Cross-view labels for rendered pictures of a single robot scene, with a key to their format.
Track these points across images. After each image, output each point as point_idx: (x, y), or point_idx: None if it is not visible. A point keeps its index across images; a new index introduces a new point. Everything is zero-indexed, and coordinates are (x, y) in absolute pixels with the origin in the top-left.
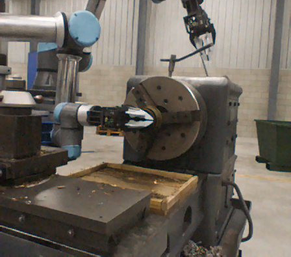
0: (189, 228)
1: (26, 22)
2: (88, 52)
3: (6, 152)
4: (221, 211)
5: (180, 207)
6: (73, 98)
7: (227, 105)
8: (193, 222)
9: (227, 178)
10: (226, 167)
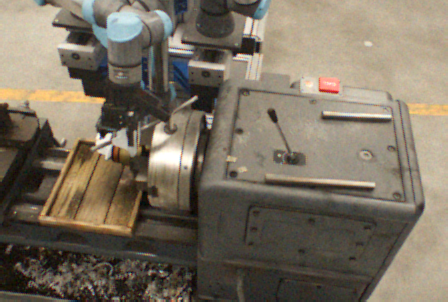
0: (145, 255)
1: (76, 8)
2: (245, 4)
3: None
4: (246, 290)
5: (90, 232)
6: (156, 73)
7: (215, 211)
8: (161, 257)
9: (284, 278)
10: (248, 264)
